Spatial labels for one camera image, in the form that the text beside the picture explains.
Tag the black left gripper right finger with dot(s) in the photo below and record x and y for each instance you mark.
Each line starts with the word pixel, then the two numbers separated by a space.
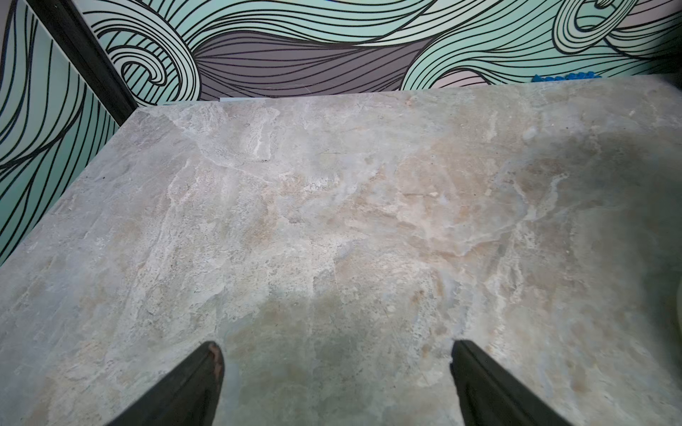
pixel 490 395

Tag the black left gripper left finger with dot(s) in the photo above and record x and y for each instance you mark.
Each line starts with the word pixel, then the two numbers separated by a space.
pixel 187 395

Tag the black corner frame post left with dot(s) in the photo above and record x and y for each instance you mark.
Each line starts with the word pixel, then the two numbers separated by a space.
pixel 68 28

